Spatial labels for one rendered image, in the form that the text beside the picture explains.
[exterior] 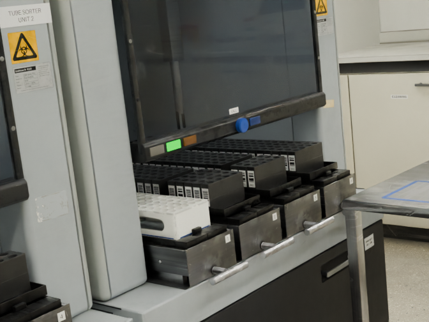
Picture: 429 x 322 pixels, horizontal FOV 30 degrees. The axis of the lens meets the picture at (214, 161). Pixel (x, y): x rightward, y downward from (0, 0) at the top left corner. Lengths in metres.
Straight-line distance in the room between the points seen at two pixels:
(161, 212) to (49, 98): 0.31
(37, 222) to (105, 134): 0.20
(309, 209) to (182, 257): 0.39
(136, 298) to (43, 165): 0.30
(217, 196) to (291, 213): 0.17
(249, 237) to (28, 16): 0.61
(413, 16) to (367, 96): 0.71
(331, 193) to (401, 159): 2.07
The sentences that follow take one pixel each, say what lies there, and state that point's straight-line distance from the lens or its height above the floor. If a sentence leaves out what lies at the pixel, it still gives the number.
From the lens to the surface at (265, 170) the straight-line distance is 1.72.
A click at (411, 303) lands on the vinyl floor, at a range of 3.25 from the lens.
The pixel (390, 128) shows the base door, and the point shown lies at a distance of 3.84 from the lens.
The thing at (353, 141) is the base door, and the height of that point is 0.49.
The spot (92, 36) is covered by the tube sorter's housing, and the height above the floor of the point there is 1.19.
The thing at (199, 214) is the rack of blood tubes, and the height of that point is 0.85.
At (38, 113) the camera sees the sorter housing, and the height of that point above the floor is 1.09.
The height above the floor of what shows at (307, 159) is 0.85.
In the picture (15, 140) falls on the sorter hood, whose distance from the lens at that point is 1.25.
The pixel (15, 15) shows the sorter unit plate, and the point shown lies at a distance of 1.28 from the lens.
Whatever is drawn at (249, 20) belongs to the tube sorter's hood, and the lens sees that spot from 1.67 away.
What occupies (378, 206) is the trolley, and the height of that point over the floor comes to 0.81.
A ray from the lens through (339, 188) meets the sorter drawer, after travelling 1.83.
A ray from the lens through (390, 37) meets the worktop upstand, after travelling 4.48.
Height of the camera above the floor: 1.23
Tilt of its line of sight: 11 degrees down
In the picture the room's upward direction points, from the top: 6 degrees counter-clockwise
